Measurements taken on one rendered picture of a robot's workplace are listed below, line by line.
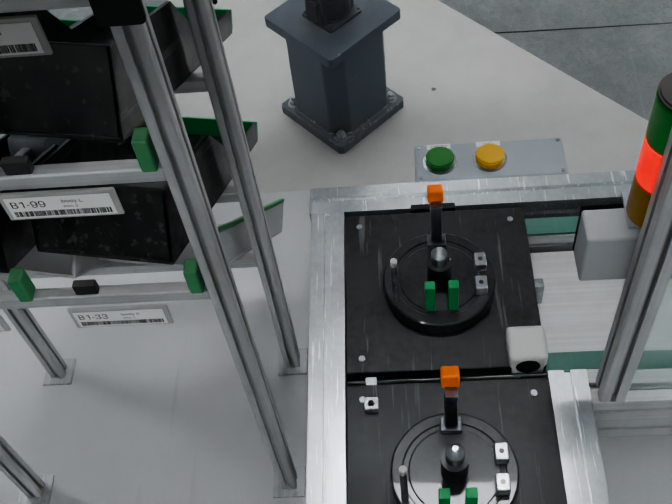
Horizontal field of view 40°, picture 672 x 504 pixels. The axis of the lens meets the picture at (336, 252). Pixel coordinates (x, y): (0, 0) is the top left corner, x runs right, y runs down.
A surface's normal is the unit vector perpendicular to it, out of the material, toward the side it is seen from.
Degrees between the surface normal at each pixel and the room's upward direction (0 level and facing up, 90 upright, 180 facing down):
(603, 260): 90
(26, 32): 90
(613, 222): 0
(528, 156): 0
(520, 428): 0
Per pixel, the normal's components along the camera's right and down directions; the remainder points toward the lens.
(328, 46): -0.09, -0.58
